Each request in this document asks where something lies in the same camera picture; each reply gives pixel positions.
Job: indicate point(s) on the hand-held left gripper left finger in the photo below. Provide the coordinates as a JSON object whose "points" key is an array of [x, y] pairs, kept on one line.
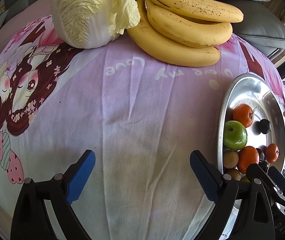
{"points": [[80, 180]]}

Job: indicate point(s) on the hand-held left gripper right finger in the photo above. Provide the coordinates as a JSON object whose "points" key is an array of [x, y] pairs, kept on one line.
{"points": [[205, 177]]}

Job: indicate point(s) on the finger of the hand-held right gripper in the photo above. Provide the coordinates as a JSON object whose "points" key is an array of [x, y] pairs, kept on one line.
{"points": [[281, 180], [262, 177]]}

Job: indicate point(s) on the green apple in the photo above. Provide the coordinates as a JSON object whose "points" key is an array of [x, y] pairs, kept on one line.
{"points": [[235, 135], [245, 179]]}

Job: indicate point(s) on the large tangerine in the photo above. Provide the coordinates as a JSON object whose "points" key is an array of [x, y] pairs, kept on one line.
{"points": [[248, 160]]}

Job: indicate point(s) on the small tangerine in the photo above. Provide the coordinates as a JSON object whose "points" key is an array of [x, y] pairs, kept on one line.
{"points": [[272, 153]]}

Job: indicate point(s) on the brown longan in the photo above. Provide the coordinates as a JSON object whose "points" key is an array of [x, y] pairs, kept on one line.
{"points": [[233, 174], [230, 159]]}

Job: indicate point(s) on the tangerine with stem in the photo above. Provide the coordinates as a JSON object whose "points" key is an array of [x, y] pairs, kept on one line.
{"points": [[242, 116]]}

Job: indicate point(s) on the round metal plate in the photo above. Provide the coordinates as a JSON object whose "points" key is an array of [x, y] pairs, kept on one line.
{"points": [[247, 90]]}

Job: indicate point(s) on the printed cartoon blanket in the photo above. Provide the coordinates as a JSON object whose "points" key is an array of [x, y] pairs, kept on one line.
{"points": [[137, 117]]}

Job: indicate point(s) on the yellow banana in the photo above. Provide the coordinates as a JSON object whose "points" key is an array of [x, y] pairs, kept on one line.
{"points": [[195, 5], [190, 30], [167, 47]]}

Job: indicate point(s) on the napa cabbage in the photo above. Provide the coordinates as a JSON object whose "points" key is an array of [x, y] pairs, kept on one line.
{"points": [[82, 12]]}

